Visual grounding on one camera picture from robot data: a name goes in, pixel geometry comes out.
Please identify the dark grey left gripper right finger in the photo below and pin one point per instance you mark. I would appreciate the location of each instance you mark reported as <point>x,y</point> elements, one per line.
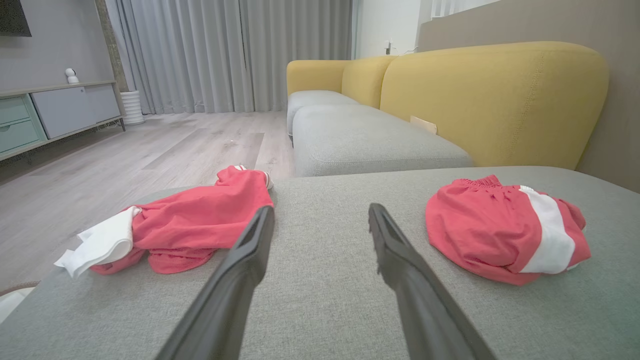
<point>425,305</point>

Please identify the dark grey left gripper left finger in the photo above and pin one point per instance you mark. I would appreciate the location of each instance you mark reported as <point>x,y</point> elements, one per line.
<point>235,290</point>

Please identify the red printed t-shirt white sleeves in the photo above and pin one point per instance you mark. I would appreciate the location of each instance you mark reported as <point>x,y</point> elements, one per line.
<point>200,220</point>

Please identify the red shorts with white stripe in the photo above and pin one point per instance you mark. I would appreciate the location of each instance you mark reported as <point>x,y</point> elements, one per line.
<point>470,230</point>

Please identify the yellow and grey sofa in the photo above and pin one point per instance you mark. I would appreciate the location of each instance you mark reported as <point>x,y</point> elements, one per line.
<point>325,280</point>

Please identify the beige paper tag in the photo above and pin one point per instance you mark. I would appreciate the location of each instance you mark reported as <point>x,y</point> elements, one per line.
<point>422,124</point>

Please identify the short grey sofa seat cushion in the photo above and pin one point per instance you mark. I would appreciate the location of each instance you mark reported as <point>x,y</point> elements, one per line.
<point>315,99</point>

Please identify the white ribbed plant pot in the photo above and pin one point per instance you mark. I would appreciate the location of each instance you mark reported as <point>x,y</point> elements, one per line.
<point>132,107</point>

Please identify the wide yellow sofa back cushion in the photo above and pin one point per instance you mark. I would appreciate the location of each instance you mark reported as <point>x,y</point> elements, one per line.
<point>490,100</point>

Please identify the white rounded object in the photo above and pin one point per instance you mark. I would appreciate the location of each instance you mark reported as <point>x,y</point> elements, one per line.
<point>12,302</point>

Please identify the yellow sofa armrest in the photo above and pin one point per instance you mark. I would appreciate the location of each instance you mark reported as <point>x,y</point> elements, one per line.
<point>315,75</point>

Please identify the narrow yellow sofa back cushion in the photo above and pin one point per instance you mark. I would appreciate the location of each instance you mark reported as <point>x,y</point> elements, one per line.
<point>365,80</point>

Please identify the grey and mint TV cabinet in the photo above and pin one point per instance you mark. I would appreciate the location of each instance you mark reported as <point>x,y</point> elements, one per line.
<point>65,110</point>

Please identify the indoor tree with braided trunk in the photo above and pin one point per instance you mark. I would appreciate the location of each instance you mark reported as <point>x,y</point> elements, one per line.
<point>112,50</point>

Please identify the white vertical window blind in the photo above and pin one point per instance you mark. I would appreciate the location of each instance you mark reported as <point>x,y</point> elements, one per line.
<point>450,6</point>

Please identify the black flat television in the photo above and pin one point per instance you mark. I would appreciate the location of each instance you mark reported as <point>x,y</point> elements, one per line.
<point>12,17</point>

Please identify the wall socket with plug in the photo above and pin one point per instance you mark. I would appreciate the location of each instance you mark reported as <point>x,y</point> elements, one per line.
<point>388,48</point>

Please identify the small white security camera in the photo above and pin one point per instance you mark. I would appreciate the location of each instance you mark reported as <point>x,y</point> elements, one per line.
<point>71,75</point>

